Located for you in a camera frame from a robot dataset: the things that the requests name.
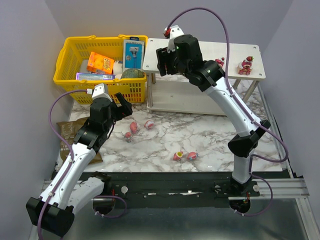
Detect pink bear white-hat toy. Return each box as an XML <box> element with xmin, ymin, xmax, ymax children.
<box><xmin>214</xmin><ymin>57</ymin><xmax>225</xmax><ymax>68</ymax></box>

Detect pink bear strawberry toy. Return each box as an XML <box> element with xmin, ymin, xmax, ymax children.
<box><xmin>237</xmin><ymin>56</ymin><xmax>254</xmax><ymax>76</ymax></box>

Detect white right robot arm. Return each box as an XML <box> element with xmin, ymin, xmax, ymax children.
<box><xmin>156</xmin><ymin>34</ymin><xmax>271</xmax><ymax>190</ymax></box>

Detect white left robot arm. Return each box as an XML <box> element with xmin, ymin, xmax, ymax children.
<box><xmin>26</xmin><ymin>92</ymin><xmax>133</xmax><ymax>240</ymax></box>

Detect white two-tier shelf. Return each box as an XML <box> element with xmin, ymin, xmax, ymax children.
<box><xmin>143</xmin><ymin>38</ymin><xmax>266</xmax><ymax>116</ymax></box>

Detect pink bear toy standing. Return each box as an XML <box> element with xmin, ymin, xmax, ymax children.
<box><xmin>129</xmin><ymin>121</ymin><xmax>139</xmax><ymax>134</ymax></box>

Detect pink bear shell toy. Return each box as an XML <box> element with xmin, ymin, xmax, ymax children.
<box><xmin>144</xmin><ymin>120</ymin><xmax>155</xmax><ymax>130</ymax></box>

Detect pink bear flower-wreath toy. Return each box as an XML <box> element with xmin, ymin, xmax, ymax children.
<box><xmin>124</xmin><ymin>132</ymin><xmax>133</xmax><ymax>143</ymax></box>

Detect blue razor package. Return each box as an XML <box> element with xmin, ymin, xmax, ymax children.
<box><xmin>122</xmin><ymin>39</ymin><xmax>145</xmax><ymax>71</ymax></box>

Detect green melon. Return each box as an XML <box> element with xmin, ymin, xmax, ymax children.
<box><xmin>121</xmin><ymin>68</ymin><xmax>144</xmax><ymax>79</ymax></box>

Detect white item in basket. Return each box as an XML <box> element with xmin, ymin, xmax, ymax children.
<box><xmin>112</xmin><ymin>60</ymin><xmax>123</xmax><ymax>75</ymax></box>

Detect yellow plastic basket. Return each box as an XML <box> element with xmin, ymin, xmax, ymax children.
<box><xmin>53</xmin><ymin>34</ymin><xmax>147</xmax><ymax>104</ymax></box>

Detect brown paper bag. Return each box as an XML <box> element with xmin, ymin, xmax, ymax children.
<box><xmin>56</xmin><ymin>117</ymin><xmax>87</xmax><ymax>163</ymax></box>

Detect orange snack box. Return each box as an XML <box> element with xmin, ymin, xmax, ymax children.
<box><xmin>86</xmin><ymin>51</ymin><xmax>115</xmax><ymax>75</ymax></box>

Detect purple flat box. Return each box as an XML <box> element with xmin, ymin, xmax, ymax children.
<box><xmin>75</xmin><ymin>72</ymin><xmax>116</xmax><ymax>81</ymax></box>

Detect pink bear yellow-hat toy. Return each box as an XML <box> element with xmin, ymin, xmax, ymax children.
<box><xmin>172</xmin><ymin>151</ymin><xmax>184</xmax><ymax>161</ymax></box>

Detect pink bear lying toy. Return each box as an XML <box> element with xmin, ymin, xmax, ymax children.
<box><xmin>186</xmin><ymin>151</ymin><xmax>199</xmax><ymax>161</ymax></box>

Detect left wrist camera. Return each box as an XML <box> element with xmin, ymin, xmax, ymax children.
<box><xmin>86</xmin><ymin>83</ymin><xmax>113</xmax><ymax>102</ymax></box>

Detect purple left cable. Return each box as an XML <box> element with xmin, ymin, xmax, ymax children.
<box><xmin>37</xmin><ymin>88</ymin><xmax>93</xmax><ymax>240</ymax></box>

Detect purple cable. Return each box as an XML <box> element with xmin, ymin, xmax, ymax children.
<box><xmin>37</xmin><ymin>88</ymin><xmax>93</xmax><ymax>240</ymax></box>
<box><xmin>166</xmin><ymin>6</ymin><xmax>289</xmax><ymax>217</ymax></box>

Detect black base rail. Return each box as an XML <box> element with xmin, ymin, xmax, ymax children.
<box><xmin>74</xmin><ymin>171</ymin><xmax>278</xmax><ymax>210</ymax></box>

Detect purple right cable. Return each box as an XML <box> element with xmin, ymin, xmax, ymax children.
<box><xmin>166</xmin><ymin>6</ymin><xmax>289</xmax><ymax>217</ymax></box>

